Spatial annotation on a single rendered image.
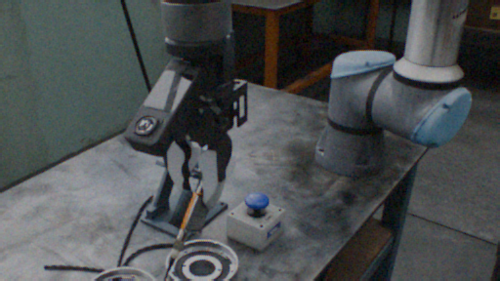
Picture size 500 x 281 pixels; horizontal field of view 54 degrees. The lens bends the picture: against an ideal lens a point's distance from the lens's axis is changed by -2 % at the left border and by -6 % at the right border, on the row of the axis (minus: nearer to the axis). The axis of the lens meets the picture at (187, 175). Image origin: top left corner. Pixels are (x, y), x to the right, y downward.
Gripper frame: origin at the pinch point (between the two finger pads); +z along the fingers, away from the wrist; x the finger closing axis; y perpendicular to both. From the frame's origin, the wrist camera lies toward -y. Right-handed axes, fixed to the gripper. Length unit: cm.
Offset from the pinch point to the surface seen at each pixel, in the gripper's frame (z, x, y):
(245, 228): 13.8, 0.5, 14.3
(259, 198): 9.7, -0.2, 17.6
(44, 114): 56, 153, 99
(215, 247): 13.9, 2.4, 8.0
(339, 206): 17.5, -9.0, 33.0
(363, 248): 43, -10, 56
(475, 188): 99, -30, 200
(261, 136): 17, 16, 52
